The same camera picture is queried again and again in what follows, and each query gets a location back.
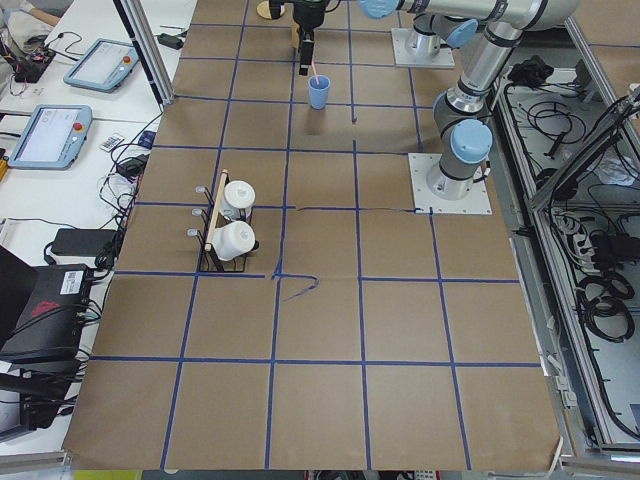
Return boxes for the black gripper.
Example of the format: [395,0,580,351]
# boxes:
[292,0,326,76]

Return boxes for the light blue plastic cup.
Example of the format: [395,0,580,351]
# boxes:
[307,75,331,110]

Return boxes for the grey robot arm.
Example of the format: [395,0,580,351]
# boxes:
[427,1,578,201]
[292,1,479,76]

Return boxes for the round wooden cup stand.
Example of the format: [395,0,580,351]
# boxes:
[256,0,286,20]

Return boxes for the small black adapter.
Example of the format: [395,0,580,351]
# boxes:
[157,33,184,50]

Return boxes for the wooden dowel rod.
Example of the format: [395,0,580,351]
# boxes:
[204,169,229,252]

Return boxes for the white mug right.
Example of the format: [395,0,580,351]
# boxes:
[220,180,256,221]

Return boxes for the white mug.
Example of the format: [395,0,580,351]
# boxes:
[220,180,256,221]
[213,221,259,261]

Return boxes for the small blue plaid object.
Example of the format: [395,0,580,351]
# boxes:
[137,130,156,150]

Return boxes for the white mug left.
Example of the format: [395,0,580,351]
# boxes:
[213,221,259,261]

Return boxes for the blue teach pendant far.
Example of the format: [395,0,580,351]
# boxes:
[63,38,139,93]

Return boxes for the blue teach pendant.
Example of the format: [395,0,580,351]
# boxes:
[8,104,93,170]
[63,38,139,93]

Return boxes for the colourful remote control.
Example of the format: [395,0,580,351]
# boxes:
[99,132,125,152]

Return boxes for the blue teach pendant near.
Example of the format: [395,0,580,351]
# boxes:
[8,104,93,170]

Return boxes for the black power adapter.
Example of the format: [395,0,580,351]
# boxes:
[43,228,116,265]

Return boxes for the black box device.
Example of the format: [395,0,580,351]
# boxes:
[1,248,93,375]

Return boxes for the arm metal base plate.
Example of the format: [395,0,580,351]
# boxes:
[408,153,492,215]
[391,28,455,69]

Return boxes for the aluminium frame post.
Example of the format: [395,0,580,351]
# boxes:
[113,0,174,106]

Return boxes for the black wire mug rack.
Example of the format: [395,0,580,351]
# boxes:
[187,173,259,273]

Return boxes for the tangled black cables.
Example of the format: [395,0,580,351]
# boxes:
[94,144,151,271]

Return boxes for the coiled black cables right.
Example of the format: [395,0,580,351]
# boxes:
[574,274,636,346]

